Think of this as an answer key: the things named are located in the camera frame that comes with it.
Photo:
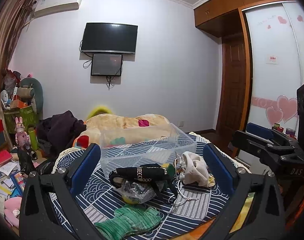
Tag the pink plush toy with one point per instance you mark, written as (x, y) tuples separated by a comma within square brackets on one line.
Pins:
[(12, 210)]

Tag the brown wooden door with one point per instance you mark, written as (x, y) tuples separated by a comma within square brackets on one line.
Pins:
[(233, 88)]

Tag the blue pencil case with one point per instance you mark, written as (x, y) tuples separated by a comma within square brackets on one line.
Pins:
[(19, 180)]

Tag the clear plastic storage bin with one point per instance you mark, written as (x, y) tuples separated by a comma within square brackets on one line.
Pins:
[(156, 151)]

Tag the green bottle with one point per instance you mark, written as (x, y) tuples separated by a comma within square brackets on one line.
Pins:
[(33, 138)]

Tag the white cloth pouch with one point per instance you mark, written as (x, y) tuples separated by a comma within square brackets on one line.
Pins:
[(194, 169)]

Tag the dark purple clothing pile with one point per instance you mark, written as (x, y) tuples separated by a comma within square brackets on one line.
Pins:
[(58, 133)]

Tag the blue white patterned cloth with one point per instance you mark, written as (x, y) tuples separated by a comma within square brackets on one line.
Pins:
[(179, 207)]

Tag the black wall television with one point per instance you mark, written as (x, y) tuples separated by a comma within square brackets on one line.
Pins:
[(109, 38)]

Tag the beige plush patchwork blanket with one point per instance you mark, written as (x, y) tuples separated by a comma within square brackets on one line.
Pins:
[(111, 129)]

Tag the clear bag of dark items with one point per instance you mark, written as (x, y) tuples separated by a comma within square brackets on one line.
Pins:
[(135, 193)]

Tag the grey green plush toy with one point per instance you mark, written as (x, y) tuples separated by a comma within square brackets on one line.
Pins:
[(30, 90)]

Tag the yellow-green plush pillow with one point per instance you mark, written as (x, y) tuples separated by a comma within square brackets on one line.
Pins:
[(99, 110)]

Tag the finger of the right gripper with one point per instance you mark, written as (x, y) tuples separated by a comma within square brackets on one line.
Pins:
[(270, 134), (266, 151)]

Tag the green storage box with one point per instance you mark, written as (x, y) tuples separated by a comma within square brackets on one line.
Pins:
[(30, 118)]

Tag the white air conditioner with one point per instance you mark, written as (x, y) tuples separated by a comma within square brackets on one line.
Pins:
[(48, 7)]

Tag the wooden wardrobe with white doors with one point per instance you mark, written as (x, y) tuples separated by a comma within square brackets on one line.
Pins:
[(273, 33)]

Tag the pink rabbit figure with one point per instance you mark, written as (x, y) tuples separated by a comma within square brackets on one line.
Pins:
[(21, 137)]

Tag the yellow green sponge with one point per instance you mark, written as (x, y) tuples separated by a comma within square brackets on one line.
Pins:
[(171, 171)]

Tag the striped brown curtain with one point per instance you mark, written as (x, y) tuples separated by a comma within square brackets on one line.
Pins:
[(13, 17)]

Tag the green knitted glove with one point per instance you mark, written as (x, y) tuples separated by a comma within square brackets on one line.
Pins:
[(129, 220)]

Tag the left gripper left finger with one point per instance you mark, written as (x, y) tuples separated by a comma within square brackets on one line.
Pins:
[(38, 219)]

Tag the black bag with gold chain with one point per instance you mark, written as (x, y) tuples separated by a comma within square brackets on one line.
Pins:
[(152, 175)]

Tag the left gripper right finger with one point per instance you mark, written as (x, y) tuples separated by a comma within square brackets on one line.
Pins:
[(265, 218)]

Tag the small black wall monitor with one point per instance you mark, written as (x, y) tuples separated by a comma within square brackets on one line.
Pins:
[(106, 65)]

